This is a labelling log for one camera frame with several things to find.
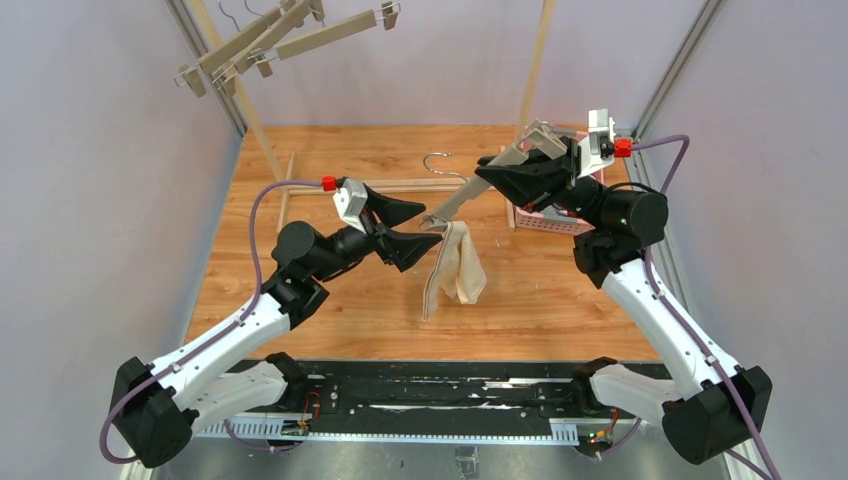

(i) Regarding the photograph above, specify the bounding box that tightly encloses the cream underwear hanger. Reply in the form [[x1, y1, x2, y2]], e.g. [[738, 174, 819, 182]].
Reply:
[[418, 119, 571, 233]]

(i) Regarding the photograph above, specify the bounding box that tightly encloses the cream underwear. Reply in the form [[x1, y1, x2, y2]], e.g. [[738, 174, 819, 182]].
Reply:
[[421, 221, 488, 321]]

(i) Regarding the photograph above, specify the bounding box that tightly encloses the beige clip hanger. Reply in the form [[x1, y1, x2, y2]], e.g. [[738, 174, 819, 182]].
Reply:
[[212, 1, 325, 96], [173, 5, 282, 98]]

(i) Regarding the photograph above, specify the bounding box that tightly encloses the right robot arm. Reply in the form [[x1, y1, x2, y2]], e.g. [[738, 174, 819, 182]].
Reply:
[[475, 145, 773, 465]]

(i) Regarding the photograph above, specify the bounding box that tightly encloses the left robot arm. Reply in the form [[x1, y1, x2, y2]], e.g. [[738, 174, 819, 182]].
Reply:
[[98, 177, 442, 468]]

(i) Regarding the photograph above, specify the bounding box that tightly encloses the empty beige clip hanger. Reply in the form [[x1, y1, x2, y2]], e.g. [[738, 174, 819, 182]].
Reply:
[[173, 5, 282, 98]]

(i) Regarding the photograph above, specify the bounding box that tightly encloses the pink plastic basket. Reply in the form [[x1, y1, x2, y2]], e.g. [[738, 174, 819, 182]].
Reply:
[[514, 125, 607, 236]]

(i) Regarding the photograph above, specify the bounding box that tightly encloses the wooden clothes rack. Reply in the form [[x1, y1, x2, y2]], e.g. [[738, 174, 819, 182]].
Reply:
[[183, 0, 556, 227]]

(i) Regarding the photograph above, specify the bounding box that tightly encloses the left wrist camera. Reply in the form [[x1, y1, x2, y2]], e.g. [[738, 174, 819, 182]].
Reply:
[[333, 178, 368, 234]]

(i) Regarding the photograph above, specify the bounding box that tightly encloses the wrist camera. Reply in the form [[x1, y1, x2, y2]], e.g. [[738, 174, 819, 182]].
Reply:
[[578, 108, 616, 178], [333, 178, 368, 234]]

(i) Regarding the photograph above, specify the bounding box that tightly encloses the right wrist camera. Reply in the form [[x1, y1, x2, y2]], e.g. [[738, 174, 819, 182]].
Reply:
[[578, 108, 616, 178]]

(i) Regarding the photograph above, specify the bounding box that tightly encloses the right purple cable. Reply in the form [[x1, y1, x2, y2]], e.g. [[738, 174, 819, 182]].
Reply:
[[612, 134, 786, 480]]

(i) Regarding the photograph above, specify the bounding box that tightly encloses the purple cable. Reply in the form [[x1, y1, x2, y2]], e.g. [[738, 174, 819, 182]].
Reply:
[[99, 175, 340, 465], [612, 134, 786, 480]]

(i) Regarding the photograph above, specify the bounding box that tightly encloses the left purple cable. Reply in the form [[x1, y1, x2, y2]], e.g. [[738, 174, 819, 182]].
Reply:
[[99, 175, 340, 465]]

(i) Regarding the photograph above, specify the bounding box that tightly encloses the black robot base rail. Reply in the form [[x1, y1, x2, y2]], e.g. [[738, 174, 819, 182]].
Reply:
[[202, 360, 637, 446]]

